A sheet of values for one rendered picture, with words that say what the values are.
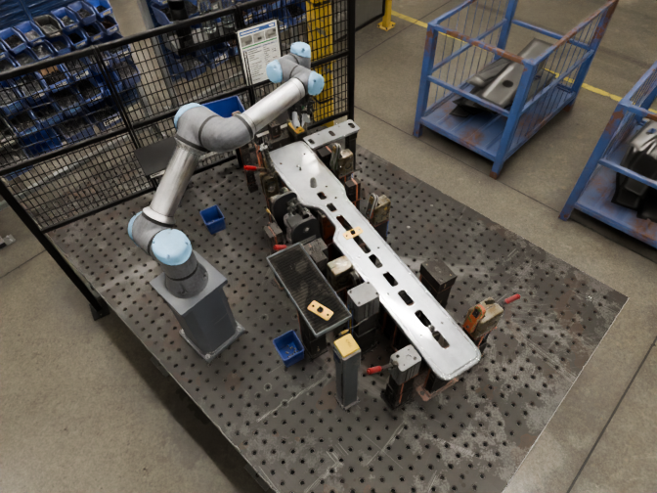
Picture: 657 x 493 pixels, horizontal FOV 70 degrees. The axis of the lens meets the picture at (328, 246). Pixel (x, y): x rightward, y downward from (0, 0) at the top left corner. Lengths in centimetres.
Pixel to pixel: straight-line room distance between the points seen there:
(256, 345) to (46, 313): 176
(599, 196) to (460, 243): 154
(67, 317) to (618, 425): 321
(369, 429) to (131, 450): 138
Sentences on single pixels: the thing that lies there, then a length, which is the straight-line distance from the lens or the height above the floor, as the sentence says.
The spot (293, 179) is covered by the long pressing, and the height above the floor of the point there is 100.
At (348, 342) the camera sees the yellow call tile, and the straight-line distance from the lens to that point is 151.
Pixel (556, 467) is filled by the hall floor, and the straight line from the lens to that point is 277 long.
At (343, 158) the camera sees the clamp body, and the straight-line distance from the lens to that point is 224.
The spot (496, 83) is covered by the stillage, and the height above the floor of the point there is 51.
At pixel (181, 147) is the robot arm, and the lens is 165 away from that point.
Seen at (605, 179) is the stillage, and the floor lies 16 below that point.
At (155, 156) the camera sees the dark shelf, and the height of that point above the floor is 103.
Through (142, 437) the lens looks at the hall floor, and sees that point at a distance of 282.
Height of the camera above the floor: 251
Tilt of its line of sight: 52 degrees down
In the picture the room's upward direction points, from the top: 3 degrees counter-clockwise
